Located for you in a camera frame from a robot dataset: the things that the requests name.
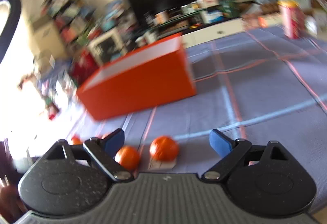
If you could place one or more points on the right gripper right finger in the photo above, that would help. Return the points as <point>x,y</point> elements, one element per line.
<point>230,151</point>

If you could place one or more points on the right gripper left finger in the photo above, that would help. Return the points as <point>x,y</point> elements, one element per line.
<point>103,151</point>

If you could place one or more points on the small orange mandarin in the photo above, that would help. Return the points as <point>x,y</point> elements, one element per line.
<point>128,157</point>
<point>164,149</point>
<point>75,140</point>

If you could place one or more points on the blue plaid tablecloth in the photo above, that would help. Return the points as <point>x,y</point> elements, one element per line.
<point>257,85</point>

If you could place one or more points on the orange cardboard box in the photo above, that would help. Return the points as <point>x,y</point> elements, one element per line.
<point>153,75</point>

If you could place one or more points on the white glass door cabinet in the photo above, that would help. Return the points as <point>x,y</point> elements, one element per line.
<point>107,47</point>

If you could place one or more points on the white TV cabinet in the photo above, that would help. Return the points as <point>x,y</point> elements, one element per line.
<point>213,32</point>

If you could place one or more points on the red snack canister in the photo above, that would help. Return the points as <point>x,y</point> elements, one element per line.
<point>292,18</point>

